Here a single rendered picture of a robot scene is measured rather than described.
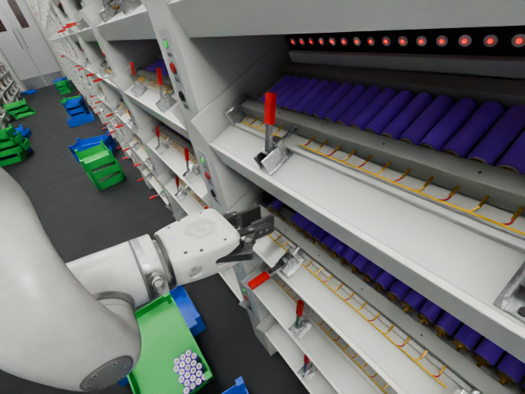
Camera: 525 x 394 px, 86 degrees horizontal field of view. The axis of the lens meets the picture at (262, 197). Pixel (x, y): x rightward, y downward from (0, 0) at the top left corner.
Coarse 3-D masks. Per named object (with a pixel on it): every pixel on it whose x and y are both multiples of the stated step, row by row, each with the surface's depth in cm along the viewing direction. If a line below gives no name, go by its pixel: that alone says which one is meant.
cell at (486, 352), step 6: (480, 342) 30; (486, 342) 29; (492, 342) 29; (480, 348) 29; (486, 348) 29; (492, 348) 29; (498, 348) 29; (480, 354) 29; (486, 354) 29; (492, 354) 29; (498, 354) 29; (486, 360) 29; (492, 360) 28; (492, 366) 29
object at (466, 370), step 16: (288, 240) 50; (304, 240) 47; (320, 256) 43; (336, 272) 41; (352, 288) 38; (368, 288) 37; (368, 304) 38; (384, 304) 35; (368, 320) 36; (400, 320) 34; (416, 336) 32; (432, 336) 31; (432, 352) 30; (448, 352) 30; (448, 368) 30; (464, 368) 29; (480, 384) 27; (496, 384) 27
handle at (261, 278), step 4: (284, 260) 46; (280, 264) 46; (284, 264) 46; (272, 268) 46; (276, 268) 45; (280, 268) 46; (264, 272) 45; (268, 272) 45; (272, 272) 45; (260, 276) 44; (264, 276) 44; (268, 276) 44; (252, 280) 44; (256, 280) 44; (260, 280) 44; (264, 280) 44; (248, 284) 44; (252, 284) 44; (256, 284) 43; (260, 284) 44; (252, 288) 43
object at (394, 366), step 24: (264, 192) 58; (288, 216) 55; (264, 240) 54; (312, 240) 49; (312, 288) 43; (336, 288) 42; (336, 312) 40; (360, 312) 38; (408, 312) 36; (360, 336) 37; (384, 336) 35; (384, 360) 34; (408, 360) 33; (408, 384) 32; (432, 384) 31; (456, 384) 30
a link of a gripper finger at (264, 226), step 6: (270, 216) 45; (252, 222) 43; (258, 222) 43; (264, 222) 44; (270, 222) 45; (258, 228) 43; (264, 228) 44; (270, 228) 45; (252, 234) 42; (258, 234) 43; (264, 234) 44; (246, 240) 41; (252, 240) 42; (252, 246) 42
